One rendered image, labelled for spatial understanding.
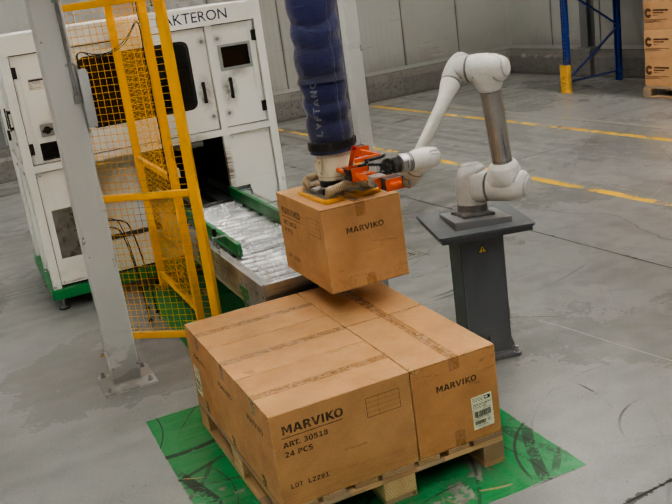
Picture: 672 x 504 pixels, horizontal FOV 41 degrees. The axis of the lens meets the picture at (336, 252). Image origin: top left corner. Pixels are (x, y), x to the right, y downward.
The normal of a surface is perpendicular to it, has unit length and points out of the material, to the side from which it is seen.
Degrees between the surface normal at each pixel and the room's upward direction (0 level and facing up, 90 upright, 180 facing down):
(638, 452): 0
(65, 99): 90
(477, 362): 90
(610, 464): 0
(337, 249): 89
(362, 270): 89
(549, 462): 0
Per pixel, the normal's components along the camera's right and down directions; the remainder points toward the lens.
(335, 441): 0.41, 0.22
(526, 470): -0.13, -0.95
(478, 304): 0.15, 0.27
